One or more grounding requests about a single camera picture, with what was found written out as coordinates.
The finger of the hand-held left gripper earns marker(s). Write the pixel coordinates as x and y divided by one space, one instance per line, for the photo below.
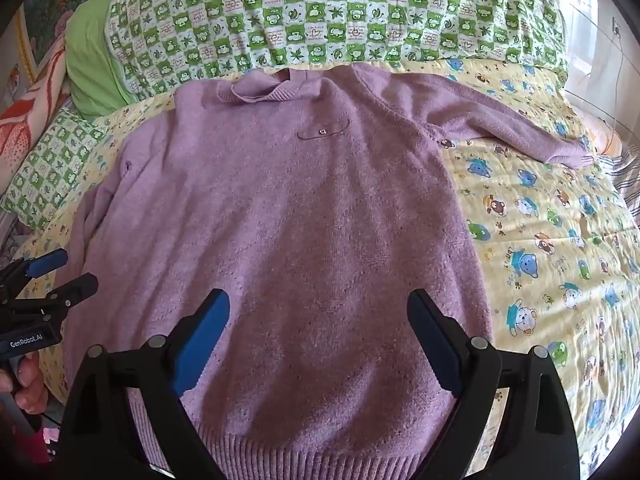
47 262
75 290

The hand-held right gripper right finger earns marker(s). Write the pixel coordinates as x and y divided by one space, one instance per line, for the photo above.
435 345

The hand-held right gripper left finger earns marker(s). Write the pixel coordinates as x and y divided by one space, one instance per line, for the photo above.
200 345

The purple knit sweater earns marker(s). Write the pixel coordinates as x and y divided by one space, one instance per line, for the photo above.
300 210

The person's left hand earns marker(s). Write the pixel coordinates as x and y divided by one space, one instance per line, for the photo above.
30 382

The green checkered pillow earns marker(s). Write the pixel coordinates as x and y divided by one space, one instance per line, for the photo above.
50 170

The yellow bear print bedsheet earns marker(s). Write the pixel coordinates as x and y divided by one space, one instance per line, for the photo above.
550 260

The orange printed blanket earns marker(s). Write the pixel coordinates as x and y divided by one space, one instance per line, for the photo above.
30 110

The striped cloth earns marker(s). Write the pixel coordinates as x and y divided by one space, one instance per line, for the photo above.
622 177

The peach cloth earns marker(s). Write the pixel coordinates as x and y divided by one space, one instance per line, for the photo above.
602 135

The green checkered quilt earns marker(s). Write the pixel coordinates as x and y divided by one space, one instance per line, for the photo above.
300 10

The wall socket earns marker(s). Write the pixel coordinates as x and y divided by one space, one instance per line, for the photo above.
617 26

